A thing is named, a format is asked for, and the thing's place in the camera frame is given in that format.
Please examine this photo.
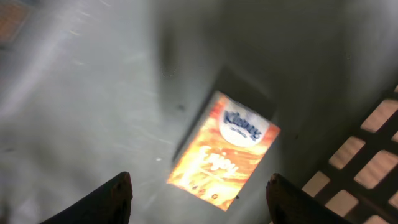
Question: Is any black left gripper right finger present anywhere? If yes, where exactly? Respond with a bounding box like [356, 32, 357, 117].
[266, 173, 350, 224]

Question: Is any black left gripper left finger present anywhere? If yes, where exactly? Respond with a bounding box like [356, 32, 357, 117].
[42, 172, 133, 224]

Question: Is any orange Kleenex tissue pack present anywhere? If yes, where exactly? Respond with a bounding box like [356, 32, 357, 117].
[167, 91, 280, 211]

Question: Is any grey plastic mesh basket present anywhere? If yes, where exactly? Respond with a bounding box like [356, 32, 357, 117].
[1, 1, 397, 223]

